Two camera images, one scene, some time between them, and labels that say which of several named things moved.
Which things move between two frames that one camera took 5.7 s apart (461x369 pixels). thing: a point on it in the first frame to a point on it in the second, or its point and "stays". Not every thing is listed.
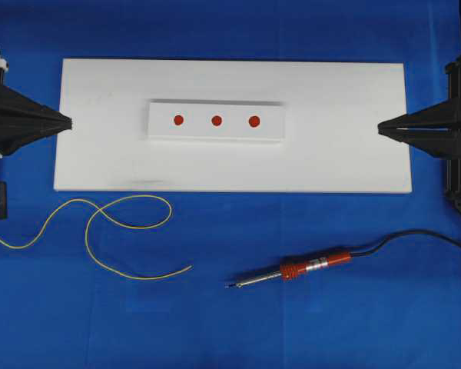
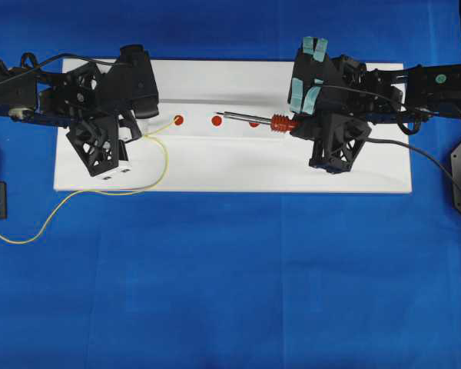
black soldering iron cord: x=442 y=237 to x=423 y=152
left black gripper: x=9 y=120 to x=89 y=98
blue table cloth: x=227 y=280 stays
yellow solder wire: x=107 y=216 to x=79 y=191
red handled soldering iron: x=294 y=270 to x=279 y=122
